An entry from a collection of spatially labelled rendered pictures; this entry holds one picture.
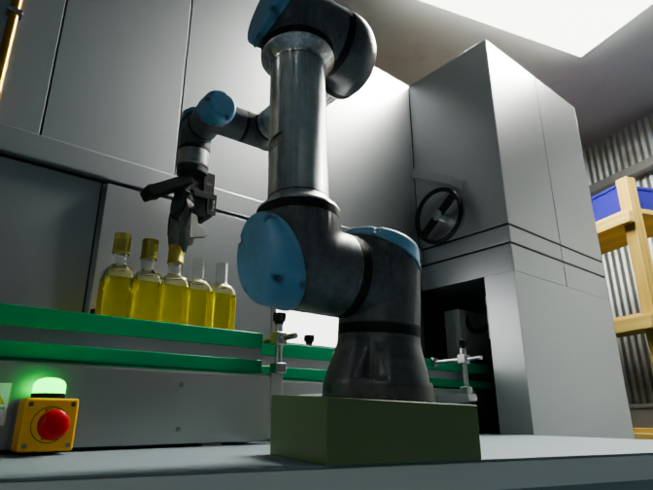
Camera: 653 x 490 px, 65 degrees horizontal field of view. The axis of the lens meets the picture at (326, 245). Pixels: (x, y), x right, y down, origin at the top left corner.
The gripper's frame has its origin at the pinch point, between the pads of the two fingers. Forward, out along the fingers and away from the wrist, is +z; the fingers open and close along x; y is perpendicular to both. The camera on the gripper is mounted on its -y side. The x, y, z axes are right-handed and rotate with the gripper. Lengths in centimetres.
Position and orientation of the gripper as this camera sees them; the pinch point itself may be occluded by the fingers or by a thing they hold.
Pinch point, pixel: (176, 249)
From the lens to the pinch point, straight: 118.4
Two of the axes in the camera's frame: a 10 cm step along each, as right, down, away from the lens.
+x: -6.3, 2.5, 7.4
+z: 0.0, 9.5, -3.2
